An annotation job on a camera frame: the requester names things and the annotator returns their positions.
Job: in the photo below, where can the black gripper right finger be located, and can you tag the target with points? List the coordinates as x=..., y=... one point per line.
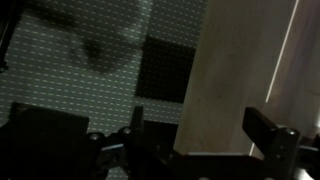
x=260, y=128

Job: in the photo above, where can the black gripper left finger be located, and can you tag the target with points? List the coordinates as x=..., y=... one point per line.
x=135, y=120

